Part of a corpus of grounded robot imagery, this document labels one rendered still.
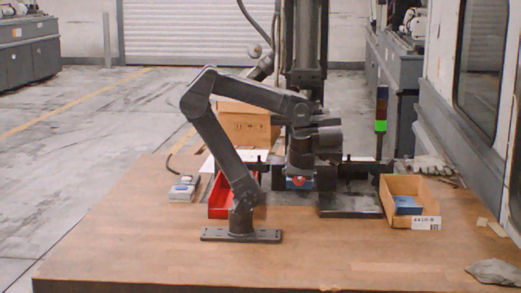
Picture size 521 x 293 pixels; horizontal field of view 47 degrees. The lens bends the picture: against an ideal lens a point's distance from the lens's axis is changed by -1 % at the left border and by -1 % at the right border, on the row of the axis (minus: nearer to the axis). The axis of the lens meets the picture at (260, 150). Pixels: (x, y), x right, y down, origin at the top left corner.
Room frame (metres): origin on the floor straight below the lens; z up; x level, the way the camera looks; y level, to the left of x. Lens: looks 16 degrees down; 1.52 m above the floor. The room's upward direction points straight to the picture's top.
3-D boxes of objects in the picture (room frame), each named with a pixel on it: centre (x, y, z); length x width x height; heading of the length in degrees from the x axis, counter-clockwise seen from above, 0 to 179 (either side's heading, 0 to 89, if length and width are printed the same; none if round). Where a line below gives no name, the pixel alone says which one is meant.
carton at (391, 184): (1.57, -0.41, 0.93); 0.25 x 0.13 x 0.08; 176
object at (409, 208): (1.59, -0.41, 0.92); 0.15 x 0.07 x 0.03; 177
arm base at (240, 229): (1.39, 0.05, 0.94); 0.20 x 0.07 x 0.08; 86
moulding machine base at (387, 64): (7.34, -1.89, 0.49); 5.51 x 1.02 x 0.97; 173
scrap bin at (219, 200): (1.63, 0.07, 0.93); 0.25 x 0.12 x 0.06; 176
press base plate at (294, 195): (1.86, -0.17, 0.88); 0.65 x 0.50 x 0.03; 86
